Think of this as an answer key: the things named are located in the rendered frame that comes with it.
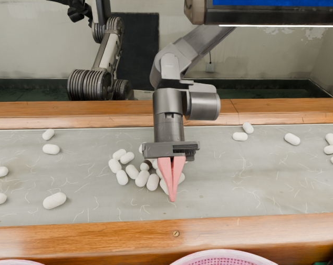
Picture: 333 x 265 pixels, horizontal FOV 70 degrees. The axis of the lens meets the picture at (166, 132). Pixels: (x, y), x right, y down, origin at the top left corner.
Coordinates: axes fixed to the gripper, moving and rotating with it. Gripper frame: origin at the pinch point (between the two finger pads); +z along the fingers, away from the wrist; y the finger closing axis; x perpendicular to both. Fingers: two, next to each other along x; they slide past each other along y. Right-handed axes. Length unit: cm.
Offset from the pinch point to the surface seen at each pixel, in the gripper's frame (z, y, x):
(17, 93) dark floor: -111, -137, 193
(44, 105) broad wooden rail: -26.7, -33.0, 22.0
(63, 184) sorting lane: -3.3, -20.8, 5.8
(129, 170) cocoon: -5.6, -7.8, 5.2
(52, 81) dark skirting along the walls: -124, -102, 192
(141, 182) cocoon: -3.0, -5.5, 3.2
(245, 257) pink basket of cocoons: 8.6, 9.0, -7.6
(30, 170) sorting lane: -6.8, -28.6, 8.6
